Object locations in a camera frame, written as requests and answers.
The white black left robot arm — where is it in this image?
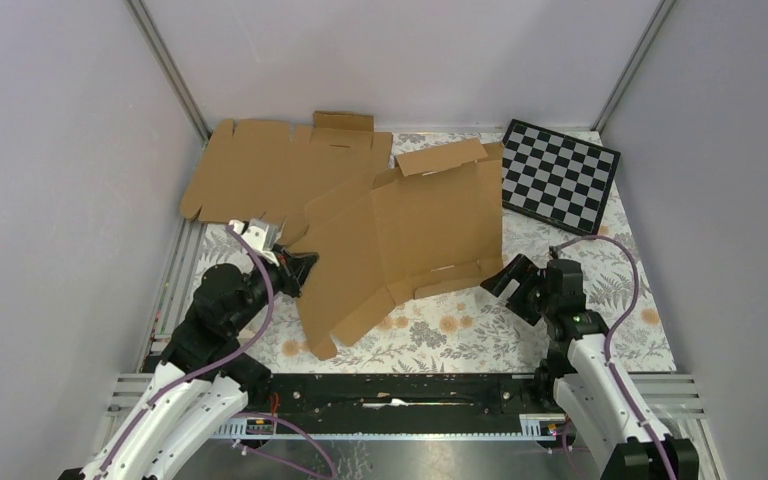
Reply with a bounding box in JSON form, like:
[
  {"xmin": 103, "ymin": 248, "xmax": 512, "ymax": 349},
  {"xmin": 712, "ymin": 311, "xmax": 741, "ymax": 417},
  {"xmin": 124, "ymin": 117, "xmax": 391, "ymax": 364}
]
[{"xmin": 60, "ymin": 245, "xmax": 319, "ymax": 479}]

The black base rail bar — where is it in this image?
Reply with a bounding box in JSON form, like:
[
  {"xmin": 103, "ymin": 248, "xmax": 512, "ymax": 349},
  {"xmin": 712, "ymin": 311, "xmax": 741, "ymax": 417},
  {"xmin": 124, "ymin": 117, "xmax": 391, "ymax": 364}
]
[{"xmin": 248, "ymin": 373, "xmax": 567, "ymax": 436}]

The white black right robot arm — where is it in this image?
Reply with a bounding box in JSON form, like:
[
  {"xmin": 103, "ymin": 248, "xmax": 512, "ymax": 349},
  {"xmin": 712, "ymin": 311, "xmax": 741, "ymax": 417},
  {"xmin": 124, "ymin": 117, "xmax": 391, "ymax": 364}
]
[{"xmin": 481, "ymin": 255, "xmax": 700, "ymax": 479}]

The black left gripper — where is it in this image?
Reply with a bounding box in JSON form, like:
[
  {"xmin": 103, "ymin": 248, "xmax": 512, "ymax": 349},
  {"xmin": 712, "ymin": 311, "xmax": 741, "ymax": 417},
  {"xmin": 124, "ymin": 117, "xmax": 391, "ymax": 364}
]
[{"xmin": 229, "ymin": 242, "xmax": 319, "ymax": 332}]

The black white checkerboard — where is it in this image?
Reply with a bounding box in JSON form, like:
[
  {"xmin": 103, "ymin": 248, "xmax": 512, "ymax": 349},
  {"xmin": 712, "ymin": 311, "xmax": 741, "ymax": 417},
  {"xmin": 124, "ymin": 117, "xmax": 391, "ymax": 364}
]
[{"xmin": 502, "ymin": 119, "xmax": 621, "ymax": 236}]

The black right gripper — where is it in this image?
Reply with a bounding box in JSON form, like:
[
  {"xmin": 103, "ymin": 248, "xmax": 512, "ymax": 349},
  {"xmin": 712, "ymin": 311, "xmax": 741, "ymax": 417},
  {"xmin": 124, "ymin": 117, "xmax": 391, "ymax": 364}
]
[{"xmin": 480, "ymin": 254, "xmax": 557, "ymax": 327}]

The lower flat cardboard sheet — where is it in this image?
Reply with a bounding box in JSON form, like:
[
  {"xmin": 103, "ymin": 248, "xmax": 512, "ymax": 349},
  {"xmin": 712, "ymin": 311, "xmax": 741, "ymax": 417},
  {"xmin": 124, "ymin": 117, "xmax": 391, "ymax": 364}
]
[{"xmin": 179, "ymin": 110, "xmax": 393, "ymax": 223}]

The cardboard box sheet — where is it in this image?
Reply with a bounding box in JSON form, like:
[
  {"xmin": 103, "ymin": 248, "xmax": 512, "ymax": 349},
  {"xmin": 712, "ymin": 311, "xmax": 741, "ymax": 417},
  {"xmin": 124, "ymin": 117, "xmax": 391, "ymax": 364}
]
[{"xmin": 290, "ymin": 138, "xmax": 504, "ymax": 360}]

